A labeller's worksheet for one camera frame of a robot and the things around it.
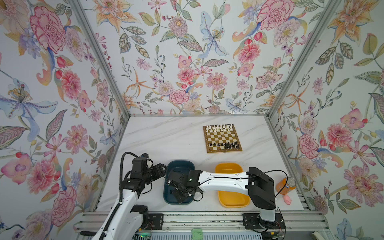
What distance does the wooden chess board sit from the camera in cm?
103

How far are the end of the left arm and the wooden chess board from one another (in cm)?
39

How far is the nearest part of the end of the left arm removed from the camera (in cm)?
58
